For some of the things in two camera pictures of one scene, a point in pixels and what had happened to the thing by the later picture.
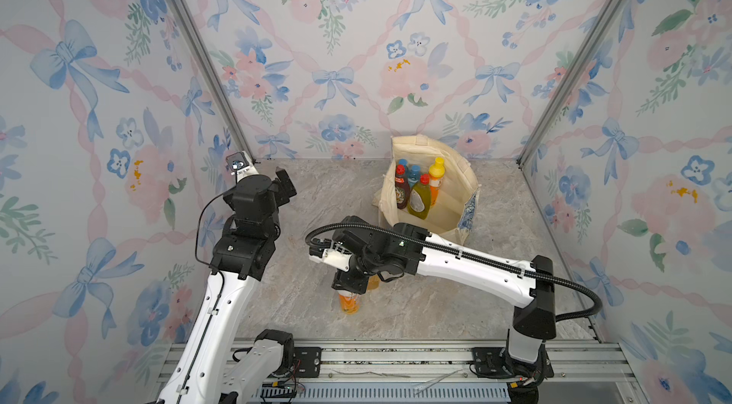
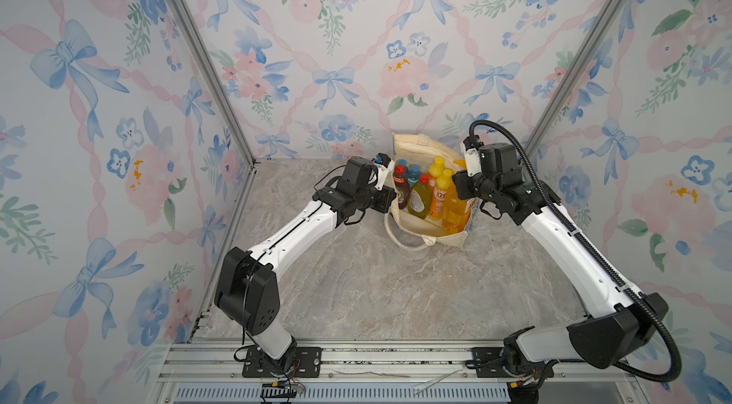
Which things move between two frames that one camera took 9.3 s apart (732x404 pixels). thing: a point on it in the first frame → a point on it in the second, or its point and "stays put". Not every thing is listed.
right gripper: x=347 y=280 → x=463 y=185
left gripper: x=283 y=194 → x=388 y=195
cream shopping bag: x=453 y=216 stays put
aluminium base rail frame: x=584 y=371 stays put
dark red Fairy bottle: x=402 y=187 stays put
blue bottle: x=414 y=175 stays put
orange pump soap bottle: x=373 y=282 → x=457 y=216
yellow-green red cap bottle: x=419 y=198 stays put
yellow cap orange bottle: x=437 y=172 stays put
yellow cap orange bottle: x=349 y=302 → x=439 y=195
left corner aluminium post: x=200 y=48 stays put
